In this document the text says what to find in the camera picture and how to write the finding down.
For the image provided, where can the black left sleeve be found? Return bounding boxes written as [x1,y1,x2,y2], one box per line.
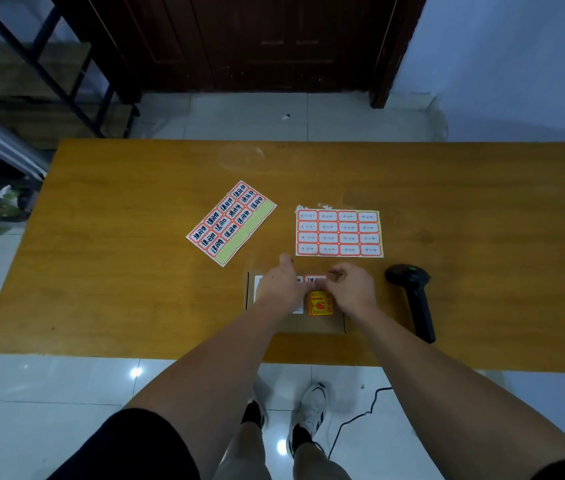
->
[47,408,201,480]

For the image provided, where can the black metal shelf rack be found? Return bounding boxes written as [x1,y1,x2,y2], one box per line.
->
[0,0,141,140]

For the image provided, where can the black sock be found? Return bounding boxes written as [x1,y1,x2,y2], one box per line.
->
[240,400,267,430]

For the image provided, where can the white sneaker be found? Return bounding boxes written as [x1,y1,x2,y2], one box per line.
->
[286,382,328,456]

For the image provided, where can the khaki trousers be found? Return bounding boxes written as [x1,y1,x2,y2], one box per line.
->
[214,422,351,480]

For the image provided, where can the full red white sticker sheet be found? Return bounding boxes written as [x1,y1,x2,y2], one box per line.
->
[295,208,384,259]

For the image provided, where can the person's left forearm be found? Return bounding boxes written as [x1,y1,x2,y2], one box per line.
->
[124,301,294,480]

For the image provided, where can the sticker sheet with green strip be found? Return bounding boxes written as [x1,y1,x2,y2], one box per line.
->
[186,180,278,268]

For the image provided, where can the person's left hand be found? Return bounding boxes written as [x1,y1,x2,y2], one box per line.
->
[255,253,308,316]

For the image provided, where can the white shipping label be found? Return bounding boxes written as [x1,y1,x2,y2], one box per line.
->
[254,275,305,315]

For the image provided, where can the person's right forearm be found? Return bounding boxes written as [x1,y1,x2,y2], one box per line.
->
[345,309,565,480]

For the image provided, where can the black scanner cable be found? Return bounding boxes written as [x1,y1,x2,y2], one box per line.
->
[327,387,394,461]

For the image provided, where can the person's right hand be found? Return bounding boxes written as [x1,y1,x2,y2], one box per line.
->
[314,262,378,319]

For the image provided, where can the brown cardboard box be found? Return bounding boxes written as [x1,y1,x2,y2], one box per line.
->
[246,272,346,335]

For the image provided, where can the silver metal rail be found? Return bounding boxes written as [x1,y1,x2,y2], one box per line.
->
[0,99,51,181]

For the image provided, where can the yellow red warning sticker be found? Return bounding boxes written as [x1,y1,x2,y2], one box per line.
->
[308,290,334,317]

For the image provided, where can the black barcode scanner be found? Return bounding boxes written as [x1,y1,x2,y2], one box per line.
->
[384,264,436,345]

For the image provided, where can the dark wooden door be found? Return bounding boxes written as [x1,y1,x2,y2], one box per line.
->
[48,0,429,109]

